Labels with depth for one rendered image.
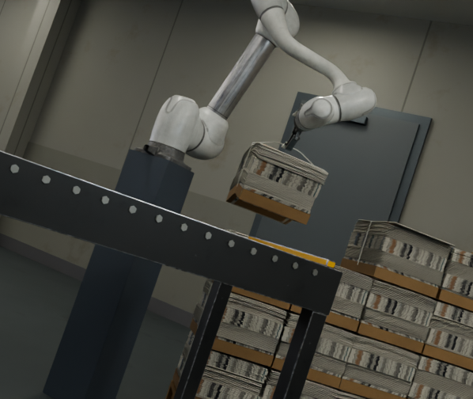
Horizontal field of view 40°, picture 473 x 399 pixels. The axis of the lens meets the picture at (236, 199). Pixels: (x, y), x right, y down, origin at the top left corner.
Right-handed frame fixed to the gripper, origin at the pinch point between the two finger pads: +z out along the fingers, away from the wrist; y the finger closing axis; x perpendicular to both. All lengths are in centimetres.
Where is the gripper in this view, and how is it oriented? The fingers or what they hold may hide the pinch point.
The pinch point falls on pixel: (291, 130)
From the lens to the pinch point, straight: 270.4
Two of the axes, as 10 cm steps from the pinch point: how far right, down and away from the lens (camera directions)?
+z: -1.9, 0.9, 9.8
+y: -3.3, 9.3, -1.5
